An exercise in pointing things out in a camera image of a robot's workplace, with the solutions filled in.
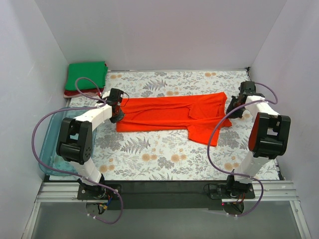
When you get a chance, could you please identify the orange t-shirt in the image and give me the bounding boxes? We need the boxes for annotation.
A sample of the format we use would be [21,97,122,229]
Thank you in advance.
[116,92,227,146]

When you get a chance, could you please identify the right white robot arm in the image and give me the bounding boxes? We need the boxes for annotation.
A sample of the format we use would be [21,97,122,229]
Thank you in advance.
[225,81,291,198]

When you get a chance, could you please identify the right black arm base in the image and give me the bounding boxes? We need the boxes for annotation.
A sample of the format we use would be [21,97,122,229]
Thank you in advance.
[203,183,255,200]

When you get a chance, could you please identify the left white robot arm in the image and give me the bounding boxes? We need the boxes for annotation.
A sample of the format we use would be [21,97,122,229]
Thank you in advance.
[56,88,125,199]

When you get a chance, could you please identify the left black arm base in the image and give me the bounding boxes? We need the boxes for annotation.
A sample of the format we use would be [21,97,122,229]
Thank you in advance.
[77,183,119,200]

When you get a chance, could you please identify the folded pink t-shirt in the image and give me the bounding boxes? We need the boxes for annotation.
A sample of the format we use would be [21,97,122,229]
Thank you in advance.
[63,91,98,99]

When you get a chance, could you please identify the folded green t-shirt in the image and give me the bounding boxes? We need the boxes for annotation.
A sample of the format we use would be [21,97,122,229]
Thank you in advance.
[65,61,108,91]

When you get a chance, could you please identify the clear teal plastic bin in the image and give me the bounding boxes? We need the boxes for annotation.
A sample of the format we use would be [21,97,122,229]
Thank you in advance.
[39,107,87,173]

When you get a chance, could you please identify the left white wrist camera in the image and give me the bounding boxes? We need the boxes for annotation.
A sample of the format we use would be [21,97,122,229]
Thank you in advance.
[100,91,110,101]

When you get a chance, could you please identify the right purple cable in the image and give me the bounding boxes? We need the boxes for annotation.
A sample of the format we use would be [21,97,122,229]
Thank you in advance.
[207,82,278,218]

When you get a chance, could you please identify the aluminium frame rail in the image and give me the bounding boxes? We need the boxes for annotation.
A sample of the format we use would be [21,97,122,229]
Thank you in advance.
[22,180,311,239]

